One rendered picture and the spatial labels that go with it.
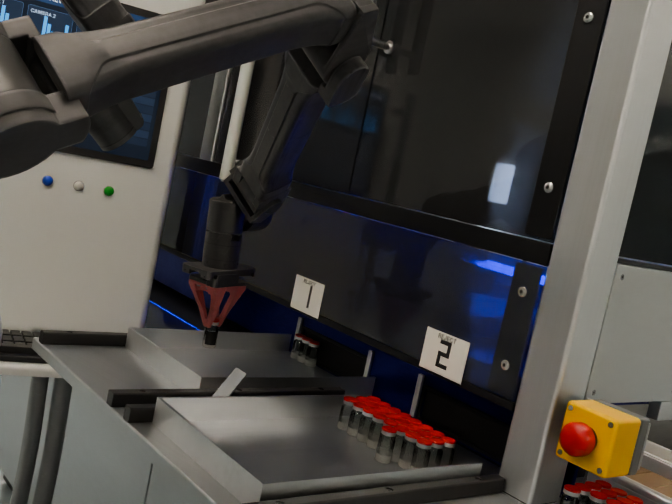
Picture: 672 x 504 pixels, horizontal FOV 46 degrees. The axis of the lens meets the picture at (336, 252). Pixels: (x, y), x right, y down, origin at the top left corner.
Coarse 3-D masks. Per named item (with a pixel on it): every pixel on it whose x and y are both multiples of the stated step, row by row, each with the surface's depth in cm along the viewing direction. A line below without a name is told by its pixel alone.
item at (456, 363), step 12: (432, 336) 117; (444, 336) 115; (432, 348) 116; (444, 348) 114; (456, 348) 113; (468, 348) 111; (420, 360) 118; (432, 360) 116; (444, 360) 114; (456, 360) 113; (444, 372) 114; (456, 372) 112
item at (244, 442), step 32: (160, 416) 101; (192, 416) 106; (224, 416) 109; (256, 416) 112; (288, 416) 116; (320, 416) 119; (192, 448) 94; (224, 448) 99; (256, 448) 101; (288, 448) 104; (320, 448) 106; (352, 448) 109; (224, 480) 88; (256, 480) 83; (288, 480) 85; (320, 480) 87; (352, 480) 90; (384, 480) 93; (416, 480) 97
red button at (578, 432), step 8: (568, 424) 94; (576, 424) 94; (584, 424) 94; (560, 432) 95; (568, 432) 94; (576, 432) 93; (584, 432) 93; (592, 432) 93; (560, 440) 95; (568, 440) 93; (576, 440) 93; (584, 440) 92; (592, 440) 93; (568, 448) 93; (576, 448) 93; (584, 448) 92; (592, 448) 93; (576, 456) 93
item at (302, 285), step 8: (296, 280) 144; (304, 280) 142; (312, 280) 140; (296, 288) 143; (304, 288) 141; (312, 288) 140; (320, 288) 138; (296, 296) 143; (304, 296) 141; (312, 296) 139; (320, 296) 138; (296, 304) 143; (304, 304) 141; (312, 304) 139; (320, 304) 138; (304, 312) 141; (312, 312) 139
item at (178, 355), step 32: (160, 352) 126; (192, 352) 141; (224, 352) 145; (256, 352) 150; (288, 352) 156; (192, 384) 117; (256, 384) 122; (288, 384) 126; (320, 384) 130; (352, 384) 134
